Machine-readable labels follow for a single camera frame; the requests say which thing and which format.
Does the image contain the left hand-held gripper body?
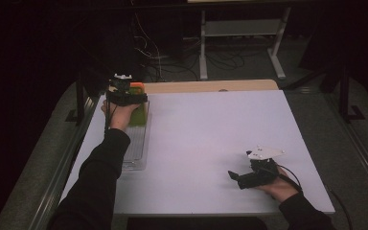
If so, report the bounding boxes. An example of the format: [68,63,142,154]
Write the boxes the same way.
[105,73,142,107]

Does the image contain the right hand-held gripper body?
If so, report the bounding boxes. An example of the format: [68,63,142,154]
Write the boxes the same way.
[236,145,287,191]

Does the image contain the green cartoon clown phone case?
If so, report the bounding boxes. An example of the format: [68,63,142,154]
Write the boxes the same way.
[126,87,149,127]

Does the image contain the clear plastic tray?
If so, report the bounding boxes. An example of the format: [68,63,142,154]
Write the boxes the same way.
[121,100,152,172]

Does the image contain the person's left hand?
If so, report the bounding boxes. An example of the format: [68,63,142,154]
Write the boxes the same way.
[100,100,142,132]

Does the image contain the person's right hand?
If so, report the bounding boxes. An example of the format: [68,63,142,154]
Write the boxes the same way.
[254,167,302,204]

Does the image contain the black metal stand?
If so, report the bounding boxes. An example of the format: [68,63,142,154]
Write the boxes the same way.
[337,61,367,125]
[64,74,88,127]

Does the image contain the light wooden board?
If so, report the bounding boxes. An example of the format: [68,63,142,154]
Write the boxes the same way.
[143,79,280,95]

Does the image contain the white metal stand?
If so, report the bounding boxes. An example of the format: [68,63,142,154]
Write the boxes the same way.
[198,5,292,81]

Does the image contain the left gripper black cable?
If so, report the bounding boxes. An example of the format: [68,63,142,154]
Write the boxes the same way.
[103,95,115,131]

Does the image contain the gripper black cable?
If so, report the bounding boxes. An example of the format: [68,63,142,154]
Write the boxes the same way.
[275,163,355,230]
[103,95,115,131]

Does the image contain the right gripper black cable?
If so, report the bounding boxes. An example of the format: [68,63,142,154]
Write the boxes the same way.
[275,163,355,230]

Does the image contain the tangle of floor cables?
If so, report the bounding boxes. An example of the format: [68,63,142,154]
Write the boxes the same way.
[133,12,247,81]

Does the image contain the aluminium rail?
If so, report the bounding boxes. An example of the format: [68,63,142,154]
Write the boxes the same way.
[324,94,368,200]
[28,95,103,230]

